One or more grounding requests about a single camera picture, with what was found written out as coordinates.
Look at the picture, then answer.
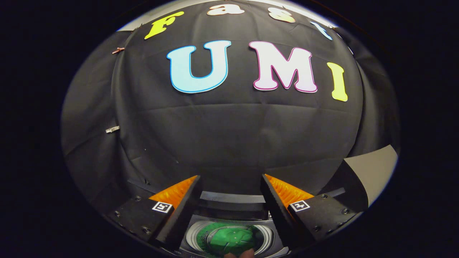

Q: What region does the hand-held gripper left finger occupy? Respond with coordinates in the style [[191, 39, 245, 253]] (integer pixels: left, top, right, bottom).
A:
[[109, 175, 203, 251]]

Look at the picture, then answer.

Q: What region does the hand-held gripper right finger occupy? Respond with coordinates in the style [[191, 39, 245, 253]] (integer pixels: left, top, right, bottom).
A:
[[260, 174, 361, 249]]

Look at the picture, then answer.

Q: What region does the grey washing machine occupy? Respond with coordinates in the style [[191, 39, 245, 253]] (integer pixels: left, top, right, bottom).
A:
[[172, 190, 293, 258]]

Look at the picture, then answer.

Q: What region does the green polo shirt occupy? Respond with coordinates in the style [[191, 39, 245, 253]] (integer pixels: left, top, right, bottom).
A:
[[197, 222, 264, 255]]

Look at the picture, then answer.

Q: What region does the black backdrop cloth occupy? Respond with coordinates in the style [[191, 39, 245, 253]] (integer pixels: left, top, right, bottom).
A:
[[61, 0, 400, 223]]

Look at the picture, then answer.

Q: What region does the grey cabinet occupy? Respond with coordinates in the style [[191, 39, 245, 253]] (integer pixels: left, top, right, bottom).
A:
[[319, 145, 398, 212]]

